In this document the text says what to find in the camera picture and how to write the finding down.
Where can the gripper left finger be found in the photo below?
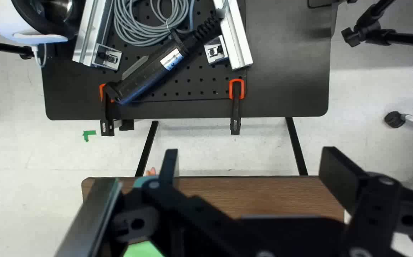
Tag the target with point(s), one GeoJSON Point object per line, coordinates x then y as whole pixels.
{"type": "Point", "coordinates": [169, 167]}

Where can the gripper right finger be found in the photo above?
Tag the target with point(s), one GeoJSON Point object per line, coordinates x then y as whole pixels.
{"type": "Point", "coordinates": [342, 175]}

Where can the green towel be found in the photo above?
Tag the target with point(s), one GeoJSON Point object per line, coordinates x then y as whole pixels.
{"type": "Point", "coordinates": [143, 250]}

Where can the chair leg with caster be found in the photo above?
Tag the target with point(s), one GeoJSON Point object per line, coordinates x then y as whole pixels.
{"type": "Point", "coordinates": [395, 119]}

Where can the orange and black clamp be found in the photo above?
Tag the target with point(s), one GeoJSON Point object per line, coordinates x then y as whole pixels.
{"type": "Point", "coordinates": [235, 107]}
{"type": "Point", "coordinates": [106, 117]}

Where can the green tape mark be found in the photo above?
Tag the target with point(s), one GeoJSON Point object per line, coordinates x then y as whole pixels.
{"type": "Point", "coordinates": [88, 135]}

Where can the black power brick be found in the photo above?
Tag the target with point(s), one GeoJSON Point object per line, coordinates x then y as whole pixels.
{"type": "Point", "coordinates": [149, 71]}

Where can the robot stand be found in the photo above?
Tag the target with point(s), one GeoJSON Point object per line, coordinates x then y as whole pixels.
{"type": "Point", "coordinates": [285, 71]}

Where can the aluminium rail with bracket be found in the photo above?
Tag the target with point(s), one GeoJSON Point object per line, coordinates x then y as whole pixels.
{"type": "Point", "coordinates": [236, 39]}
{"type": "Point", "coordinates": [94, 32]}

